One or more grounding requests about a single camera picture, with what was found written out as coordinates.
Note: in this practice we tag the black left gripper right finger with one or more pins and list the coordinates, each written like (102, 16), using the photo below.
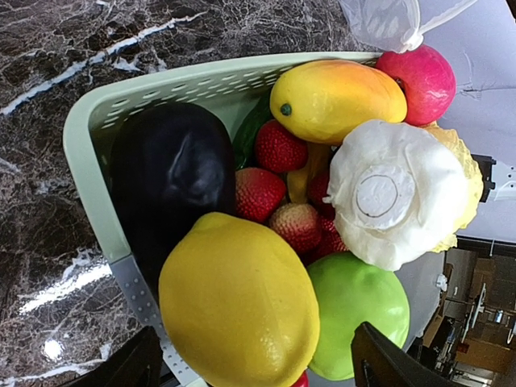
(379, 362)

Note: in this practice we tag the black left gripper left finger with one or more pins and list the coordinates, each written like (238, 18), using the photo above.
(137, 363)

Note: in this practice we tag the clear dotted zip top bag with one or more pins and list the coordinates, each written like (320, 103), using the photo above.
(395, 26)

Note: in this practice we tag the green toy apple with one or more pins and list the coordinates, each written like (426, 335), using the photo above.
(350, 292)

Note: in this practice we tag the red toy bell pepper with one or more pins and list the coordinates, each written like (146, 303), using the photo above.
(302, 381)

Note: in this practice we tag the yellow toy lemon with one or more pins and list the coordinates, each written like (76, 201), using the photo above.
(238, 304)

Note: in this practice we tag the toy lychee fruit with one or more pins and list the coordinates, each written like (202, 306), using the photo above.
(299, 225)

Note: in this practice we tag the toy napa cabbage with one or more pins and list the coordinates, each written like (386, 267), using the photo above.
(400, 191)

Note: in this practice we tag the dark purple toy eggplant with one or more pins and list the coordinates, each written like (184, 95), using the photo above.
(169, 165)

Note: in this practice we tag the orange yellow toy mango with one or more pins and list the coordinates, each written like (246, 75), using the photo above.
(322, 101)

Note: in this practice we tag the red toy pomegranate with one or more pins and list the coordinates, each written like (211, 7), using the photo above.
(427, 80)

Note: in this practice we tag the pale green plastic basket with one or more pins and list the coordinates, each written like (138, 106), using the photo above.
(229, 89)

